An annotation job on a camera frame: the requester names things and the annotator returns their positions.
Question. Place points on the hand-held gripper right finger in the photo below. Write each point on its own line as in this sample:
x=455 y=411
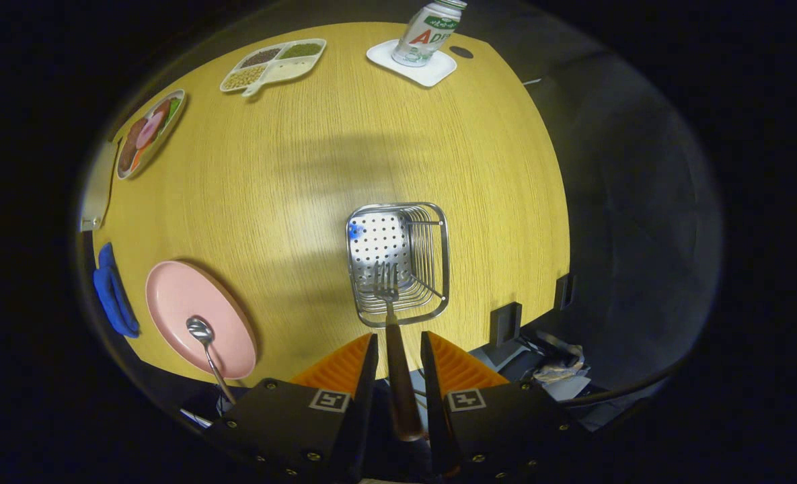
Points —
x=433 y=403

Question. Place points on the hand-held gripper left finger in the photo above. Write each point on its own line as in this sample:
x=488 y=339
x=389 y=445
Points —
x=366 y=403

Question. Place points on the metal spoon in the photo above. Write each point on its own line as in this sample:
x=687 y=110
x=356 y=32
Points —
x=200 y=329

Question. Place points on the black table clamp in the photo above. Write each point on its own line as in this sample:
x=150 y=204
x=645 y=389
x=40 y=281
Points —
x=563 y=290
x=506 y=323

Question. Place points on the crumpled grey paper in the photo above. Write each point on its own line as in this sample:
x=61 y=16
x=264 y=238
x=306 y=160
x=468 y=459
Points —
x=559 y=366

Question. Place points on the pink plate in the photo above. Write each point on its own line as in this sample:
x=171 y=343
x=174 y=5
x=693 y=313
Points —
x=183 y=296

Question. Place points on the blue cloth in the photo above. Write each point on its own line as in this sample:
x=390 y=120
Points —
x=112 y=296

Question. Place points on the white square coaster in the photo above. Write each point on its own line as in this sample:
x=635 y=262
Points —
x=438 y=70

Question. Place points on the white toaster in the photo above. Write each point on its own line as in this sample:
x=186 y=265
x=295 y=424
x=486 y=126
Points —
x=95 y=202

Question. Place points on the white divided tray of beans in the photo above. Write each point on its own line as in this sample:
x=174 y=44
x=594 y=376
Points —
x=284 y=67

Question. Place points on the plate of sandwich fillings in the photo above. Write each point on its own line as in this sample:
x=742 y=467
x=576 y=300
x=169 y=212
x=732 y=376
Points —
x=148 y=134

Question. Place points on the white plastic drink bottle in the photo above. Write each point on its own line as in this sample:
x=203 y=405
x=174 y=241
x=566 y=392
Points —
x=425 y=33

